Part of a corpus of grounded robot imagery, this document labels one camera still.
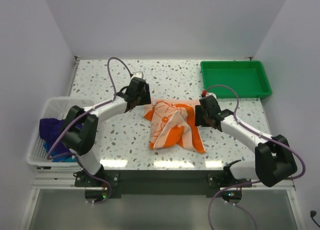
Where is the orange Doraemon towel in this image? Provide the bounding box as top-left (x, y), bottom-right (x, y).
top-left (143, 99), bottom-right (206, 154)

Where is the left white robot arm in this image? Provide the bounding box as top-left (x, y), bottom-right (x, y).
top-left (58, 77), bottom-right (152, 187)

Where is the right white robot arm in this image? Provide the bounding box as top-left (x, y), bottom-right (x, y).
top-left (195, 95), bottom-right (298, 187)

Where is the green plastic tray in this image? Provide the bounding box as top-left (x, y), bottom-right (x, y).
top-left (200, 60), bottom-right (272, 99)

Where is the white plastic basket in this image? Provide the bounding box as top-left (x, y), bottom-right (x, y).
top-left (26, 97), bottom-right (94, 167)

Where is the purple towel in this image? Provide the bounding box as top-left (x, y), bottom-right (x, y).
top-left (39, 117), bottom-right (83, 159)

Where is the blue towel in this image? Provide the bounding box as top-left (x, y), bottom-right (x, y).
top-left (43, 142), bottom-right (76, 163)

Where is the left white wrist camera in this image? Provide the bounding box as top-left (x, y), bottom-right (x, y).
top-left (131, 71), bottom-right (144, 79)

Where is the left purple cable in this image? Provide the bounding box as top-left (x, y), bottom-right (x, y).
top-left (45, 57), bottom-right (133, 205)

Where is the purple cable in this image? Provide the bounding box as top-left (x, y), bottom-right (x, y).
top-left (202, 84), bottom-right (307, 230)
top-left (45, 57), bottom-right (133, 205)

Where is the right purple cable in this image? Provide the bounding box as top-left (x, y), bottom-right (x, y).
top-left (202, 84), bottom-right (307, 230)

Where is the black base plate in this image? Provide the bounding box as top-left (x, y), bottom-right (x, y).
top-left (74, 169), bottom-right (252, 200)

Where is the aluminium rail frame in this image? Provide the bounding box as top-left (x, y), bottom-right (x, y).
top-left (32, 167), bottom-right (296, 190)

